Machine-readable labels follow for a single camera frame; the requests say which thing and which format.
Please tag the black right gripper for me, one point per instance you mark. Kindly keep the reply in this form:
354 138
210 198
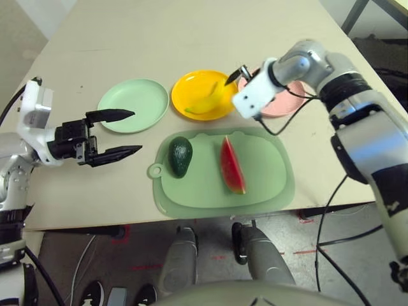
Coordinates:
248 72

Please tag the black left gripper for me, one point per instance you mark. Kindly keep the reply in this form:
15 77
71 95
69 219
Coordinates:
71 140

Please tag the yellow toy banana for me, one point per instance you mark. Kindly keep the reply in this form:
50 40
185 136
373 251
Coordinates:
205 102

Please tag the dark green avocado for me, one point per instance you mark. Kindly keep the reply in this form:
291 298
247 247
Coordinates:
180 156

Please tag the red watermelon slice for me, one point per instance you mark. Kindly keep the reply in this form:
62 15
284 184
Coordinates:
231 165

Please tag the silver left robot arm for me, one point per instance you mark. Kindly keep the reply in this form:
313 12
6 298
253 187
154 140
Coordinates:
14 191

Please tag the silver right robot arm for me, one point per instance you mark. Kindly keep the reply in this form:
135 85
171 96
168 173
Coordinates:
366 134

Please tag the light green round plate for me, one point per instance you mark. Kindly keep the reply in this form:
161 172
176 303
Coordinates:
134 105

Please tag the yellow round plate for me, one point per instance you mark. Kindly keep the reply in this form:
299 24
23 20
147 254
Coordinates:
191 92

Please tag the pink round plate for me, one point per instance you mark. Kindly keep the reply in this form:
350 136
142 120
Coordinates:
287 105

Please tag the green silicone cutting mat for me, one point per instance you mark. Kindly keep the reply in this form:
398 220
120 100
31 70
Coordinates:
204 191

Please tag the grey robot left leg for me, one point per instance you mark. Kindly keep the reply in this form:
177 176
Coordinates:
178 258

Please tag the dark floor mat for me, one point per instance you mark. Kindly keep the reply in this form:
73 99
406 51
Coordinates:
382 51

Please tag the black shoe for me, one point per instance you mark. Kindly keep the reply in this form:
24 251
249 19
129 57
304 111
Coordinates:
146 294
94 294

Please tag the black framed side table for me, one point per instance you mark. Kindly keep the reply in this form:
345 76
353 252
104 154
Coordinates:
382 12

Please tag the small grey box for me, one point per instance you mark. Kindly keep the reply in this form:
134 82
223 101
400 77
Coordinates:
117 298

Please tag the grey robot torso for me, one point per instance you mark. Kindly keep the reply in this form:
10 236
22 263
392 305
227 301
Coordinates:
239 294

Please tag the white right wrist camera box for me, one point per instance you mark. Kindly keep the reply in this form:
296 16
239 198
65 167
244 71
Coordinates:
256 92

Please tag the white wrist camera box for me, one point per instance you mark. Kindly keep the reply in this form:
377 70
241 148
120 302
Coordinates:
33 108
256 92

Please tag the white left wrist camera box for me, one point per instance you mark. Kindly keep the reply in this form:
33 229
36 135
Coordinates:
33 108

